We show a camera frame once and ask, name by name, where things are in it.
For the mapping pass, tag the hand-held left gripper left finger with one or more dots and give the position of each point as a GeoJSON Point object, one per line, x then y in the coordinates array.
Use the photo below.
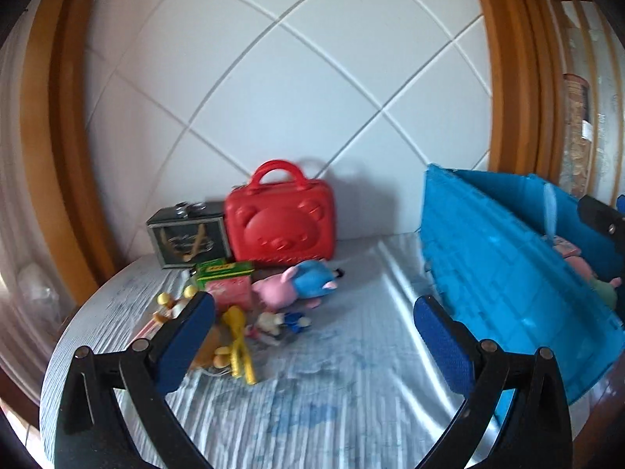
{"type": "Point", "coordinates": [183, 337]}

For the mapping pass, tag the yellow and white toy figure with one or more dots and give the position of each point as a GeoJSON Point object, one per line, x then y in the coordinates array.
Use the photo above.
{"type": "Point", "coordinates": [171, 305]}

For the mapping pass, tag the small white plush figurine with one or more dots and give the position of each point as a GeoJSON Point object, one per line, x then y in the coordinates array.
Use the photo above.
{"type": "Point", "coordinates": [266, 323]}

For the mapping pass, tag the yellow long-legged plush toy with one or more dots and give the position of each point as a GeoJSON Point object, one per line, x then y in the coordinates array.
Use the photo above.
{"type": "Point", "coordinates": [235, 327]}

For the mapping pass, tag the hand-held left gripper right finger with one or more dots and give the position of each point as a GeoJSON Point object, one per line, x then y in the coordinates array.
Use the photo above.
{"type": "Point", "coordinates": [442, 337]}

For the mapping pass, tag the small blue figurine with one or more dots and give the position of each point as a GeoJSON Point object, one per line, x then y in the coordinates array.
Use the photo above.
{"type": "Point", "coordinates": [295, 322]}

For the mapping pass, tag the pink tissue pack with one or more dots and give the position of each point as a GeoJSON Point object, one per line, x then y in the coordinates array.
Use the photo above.
{"type": "Point", "coordinates": [234, 292]}

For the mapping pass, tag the dark green gift bag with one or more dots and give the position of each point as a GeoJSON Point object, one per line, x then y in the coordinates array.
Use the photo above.
{"type": "Point", "coordinates": [188, 242]}

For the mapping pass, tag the pink pig plush green shirt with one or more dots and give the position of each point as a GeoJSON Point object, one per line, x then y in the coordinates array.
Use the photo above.
{"type": "Point", "coordinates": [593, 273]}

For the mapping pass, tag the clear plastic bag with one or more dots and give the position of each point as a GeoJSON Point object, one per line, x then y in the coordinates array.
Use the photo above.
{"type": "Point", "coordinates": [41, 288]}

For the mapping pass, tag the pink pig plush blue shirt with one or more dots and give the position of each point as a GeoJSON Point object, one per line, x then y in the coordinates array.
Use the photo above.
{"type": "Point", "coordinates": [302, 283]}

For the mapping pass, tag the brown plush toy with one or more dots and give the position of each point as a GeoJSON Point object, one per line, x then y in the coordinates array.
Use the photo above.
{"type": "Point", "coordinates": [207, 349]}

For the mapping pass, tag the pink plush toy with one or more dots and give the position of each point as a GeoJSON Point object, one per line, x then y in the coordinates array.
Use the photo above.
{"type": "Point", "coordinates": [566, 248]}

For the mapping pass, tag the rolled brown mat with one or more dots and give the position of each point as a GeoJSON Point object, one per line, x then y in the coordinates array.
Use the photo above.
{"type": "Point", "coordinates": [577, 132]}

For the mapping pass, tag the red bear suitcase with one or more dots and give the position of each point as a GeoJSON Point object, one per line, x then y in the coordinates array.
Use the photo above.
{"type": "Point", "coordinates": [278, 224]}

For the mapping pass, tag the wooden frame post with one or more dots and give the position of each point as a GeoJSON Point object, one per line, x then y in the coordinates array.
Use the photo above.
{"type": "Point", "coordinates": [53, 132]}
{"type": "Point", "coordinates": [517, 58]}

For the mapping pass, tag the blue plastic crate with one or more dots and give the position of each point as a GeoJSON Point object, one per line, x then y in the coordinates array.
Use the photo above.
{"type": "Point", "coordinates": [478, 264]}

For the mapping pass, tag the green medicine box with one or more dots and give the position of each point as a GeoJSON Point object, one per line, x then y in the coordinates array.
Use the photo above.
{"type": "Point", "coordinates": [222, 268]}

